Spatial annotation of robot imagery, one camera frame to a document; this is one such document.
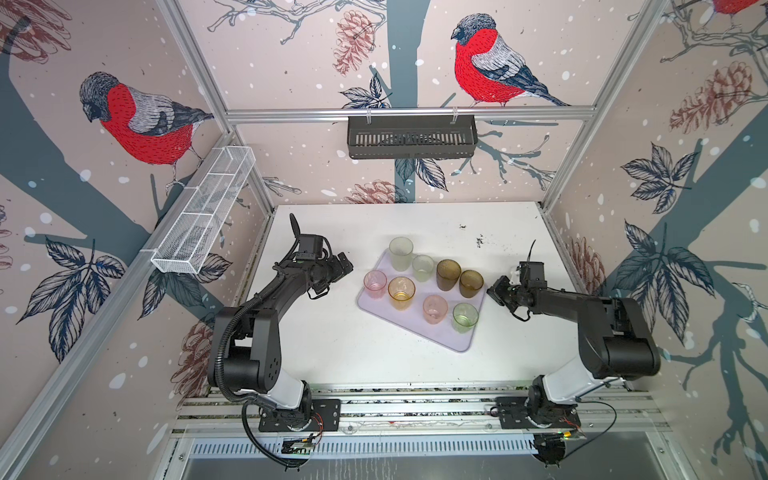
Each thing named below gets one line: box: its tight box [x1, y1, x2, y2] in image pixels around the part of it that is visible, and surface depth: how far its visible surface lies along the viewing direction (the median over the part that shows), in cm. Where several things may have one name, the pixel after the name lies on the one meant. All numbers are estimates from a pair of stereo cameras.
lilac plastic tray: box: [358, 250, 488, 352], surface depth 92 cm
